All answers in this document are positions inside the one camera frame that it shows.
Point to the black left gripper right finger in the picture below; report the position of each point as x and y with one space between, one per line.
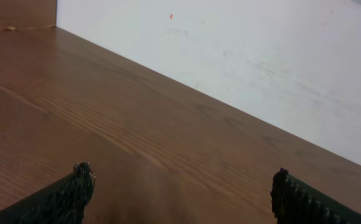
295 202

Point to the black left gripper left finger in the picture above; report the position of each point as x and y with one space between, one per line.
63 201

